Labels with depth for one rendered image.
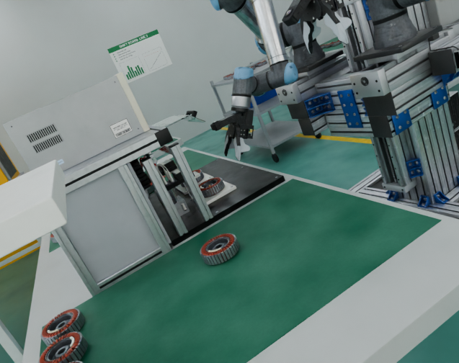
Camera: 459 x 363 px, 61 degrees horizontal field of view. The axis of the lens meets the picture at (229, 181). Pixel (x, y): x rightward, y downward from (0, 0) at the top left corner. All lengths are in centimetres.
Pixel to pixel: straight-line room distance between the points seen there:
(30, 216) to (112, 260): 85
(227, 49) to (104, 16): 214
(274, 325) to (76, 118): 88
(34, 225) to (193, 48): 679
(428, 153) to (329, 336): 138
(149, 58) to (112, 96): 561
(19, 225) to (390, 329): 59
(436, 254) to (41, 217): 72
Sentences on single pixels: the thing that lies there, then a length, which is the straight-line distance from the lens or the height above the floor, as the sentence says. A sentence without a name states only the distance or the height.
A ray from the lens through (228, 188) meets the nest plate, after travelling 149.
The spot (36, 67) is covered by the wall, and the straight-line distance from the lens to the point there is 677.
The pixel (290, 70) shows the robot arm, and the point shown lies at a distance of 155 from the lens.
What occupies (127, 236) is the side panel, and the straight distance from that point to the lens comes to 127.
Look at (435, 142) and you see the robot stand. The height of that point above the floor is 50.
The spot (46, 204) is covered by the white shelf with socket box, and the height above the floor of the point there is 120.
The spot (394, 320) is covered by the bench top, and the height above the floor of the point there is 75.
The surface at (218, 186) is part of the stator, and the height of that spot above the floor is 81.
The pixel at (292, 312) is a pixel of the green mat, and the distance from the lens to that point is 83.
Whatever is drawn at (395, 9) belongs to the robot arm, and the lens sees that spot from 158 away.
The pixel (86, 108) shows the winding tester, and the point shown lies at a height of 126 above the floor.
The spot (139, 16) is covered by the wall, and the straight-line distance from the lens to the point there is 703.
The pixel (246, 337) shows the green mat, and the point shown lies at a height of 75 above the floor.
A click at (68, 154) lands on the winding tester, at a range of 133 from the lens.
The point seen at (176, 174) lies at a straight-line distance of 145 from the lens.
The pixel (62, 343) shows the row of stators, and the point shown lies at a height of 78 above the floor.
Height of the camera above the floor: 128
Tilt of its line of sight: 18 degrees down
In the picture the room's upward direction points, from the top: 24 degrees counter-clockwise
